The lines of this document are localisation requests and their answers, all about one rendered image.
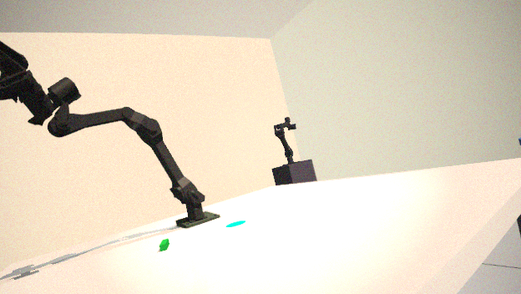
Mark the green rectangular post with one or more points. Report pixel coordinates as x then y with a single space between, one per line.
164 245

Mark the cyan circle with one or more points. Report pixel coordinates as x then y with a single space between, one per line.
236 223

